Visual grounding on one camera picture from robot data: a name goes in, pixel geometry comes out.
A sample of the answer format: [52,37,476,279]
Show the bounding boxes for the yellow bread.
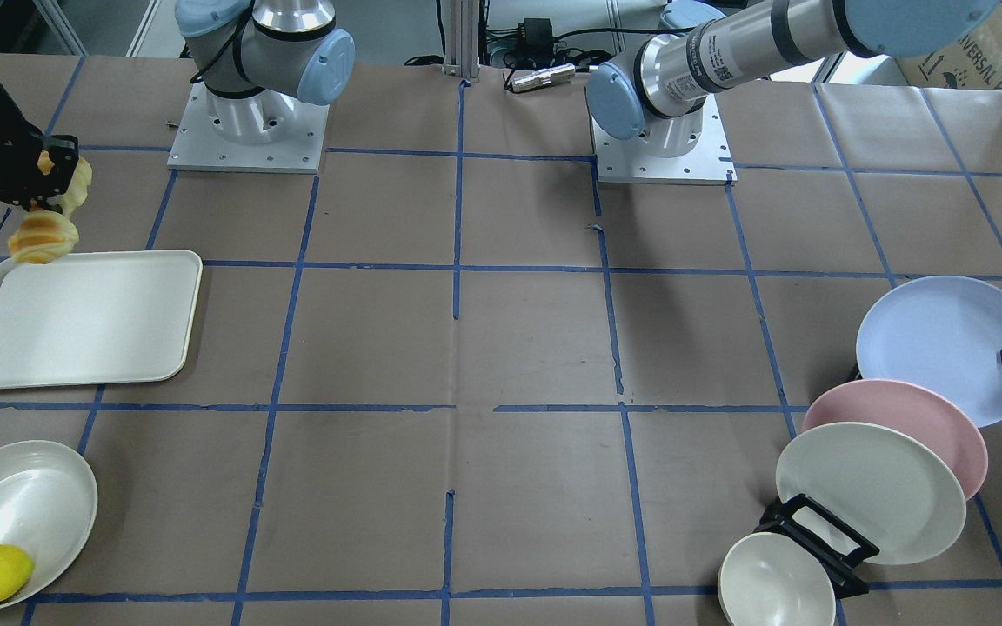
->
[8,157,94,264]

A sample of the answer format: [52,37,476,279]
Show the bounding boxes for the aluminium frame post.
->
[440,1,486,83]

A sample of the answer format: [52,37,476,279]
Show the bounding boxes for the white bowl with lemon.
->
[0,440,98,609]

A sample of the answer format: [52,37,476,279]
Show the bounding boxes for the cream plate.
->
[775,423,966,565]

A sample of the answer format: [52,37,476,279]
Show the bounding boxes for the pink plate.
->
[799,379,989,500]

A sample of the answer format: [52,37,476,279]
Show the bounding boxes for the cream bowl in rack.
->
[718,532,836,625]

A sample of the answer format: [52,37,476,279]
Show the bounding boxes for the silver metal cylinder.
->
[504,63,578,94]

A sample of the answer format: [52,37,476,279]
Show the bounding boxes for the black dish rack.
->
[755,494,879,601]

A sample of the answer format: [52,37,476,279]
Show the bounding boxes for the blue plate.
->
[855,275,1002,428]

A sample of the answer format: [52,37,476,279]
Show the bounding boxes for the cream serving tray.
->
[0,250,203,390]

